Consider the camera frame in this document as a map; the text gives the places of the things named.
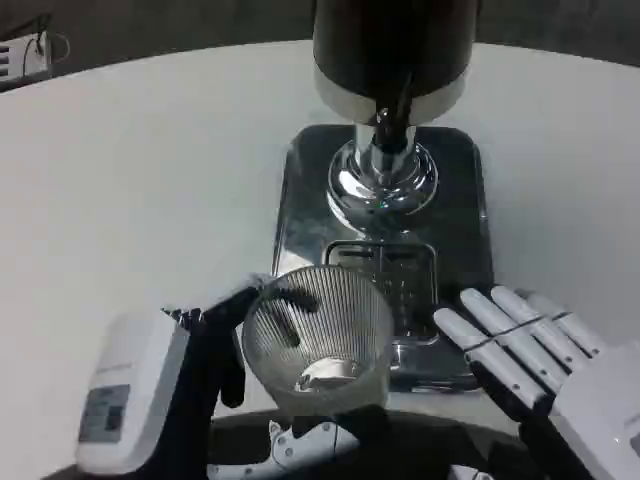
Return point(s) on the black dispenser tap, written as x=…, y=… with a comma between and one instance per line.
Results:
x=395, y=117

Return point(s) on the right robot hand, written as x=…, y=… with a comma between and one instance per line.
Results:
x=520, y=350

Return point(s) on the steel drip tray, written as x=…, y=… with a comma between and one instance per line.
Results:
x=305, y=210

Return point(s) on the clear ribbed glass cup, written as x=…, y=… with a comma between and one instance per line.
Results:
x=320, y=345

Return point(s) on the black robot torso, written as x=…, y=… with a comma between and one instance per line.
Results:
x=400, y=450

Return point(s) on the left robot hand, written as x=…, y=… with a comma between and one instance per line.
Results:
x=145, y=380

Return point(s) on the white box device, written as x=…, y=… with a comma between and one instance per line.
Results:
x=22, y=62

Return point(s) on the black drink dispenser chrome pedestal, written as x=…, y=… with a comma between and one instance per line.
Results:
x=385, y=55

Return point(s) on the steel drip grid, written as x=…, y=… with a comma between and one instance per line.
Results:
x=407, y=280

